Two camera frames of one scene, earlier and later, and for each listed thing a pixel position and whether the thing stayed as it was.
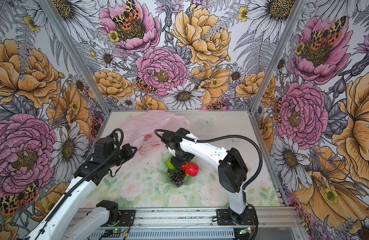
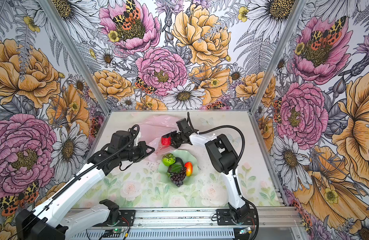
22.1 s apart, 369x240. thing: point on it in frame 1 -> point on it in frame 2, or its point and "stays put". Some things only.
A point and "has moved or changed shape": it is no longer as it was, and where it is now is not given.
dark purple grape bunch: (177, 178) stays put
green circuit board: (245, 230) stays put
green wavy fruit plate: (163, 169) stays put
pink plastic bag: (139, 128) has moved or changed shape
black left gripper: (127, 148) -> (143, 147)
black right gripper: (177, 163) -> (176, 144)
